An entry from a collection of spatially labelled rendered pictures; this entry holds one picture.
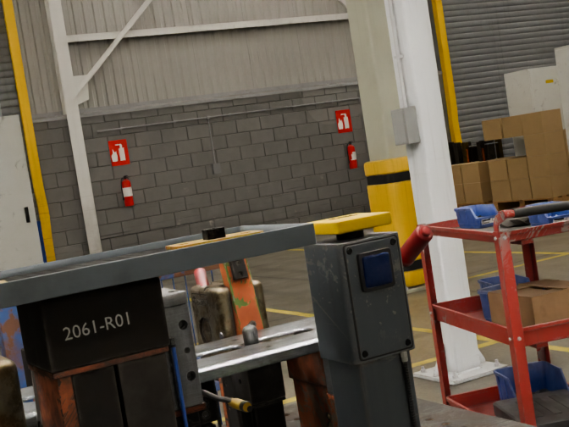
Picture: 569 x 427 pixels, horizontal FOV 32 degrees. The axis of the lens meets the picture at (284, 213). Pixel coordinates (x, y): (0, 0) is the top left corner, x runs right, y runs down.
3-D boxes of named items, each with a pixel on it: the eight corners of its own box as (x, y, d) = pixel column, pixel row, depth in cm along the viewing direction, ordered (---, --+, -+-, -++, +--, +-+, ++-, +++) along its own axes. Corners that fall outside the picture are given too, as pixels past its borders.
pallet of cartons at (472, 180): (522, 203, 1538) (516, 155, 1534) (484, 211, 1497) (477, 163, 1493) (470, 206, 1641) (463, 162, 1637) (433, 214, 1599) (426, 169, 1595)
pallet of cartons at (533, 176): (593, 199, 1419) (580, 105, 1412) (554, 207, 1377) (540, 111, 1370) (532, 202, 1521) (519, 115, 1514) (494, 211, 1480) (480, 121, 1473)
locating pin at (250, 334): (256, 352, 127) (251, 321, 127) (263, 354, 126) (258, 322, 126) (243, 356, 127) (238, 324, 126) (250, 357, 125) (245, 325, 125)
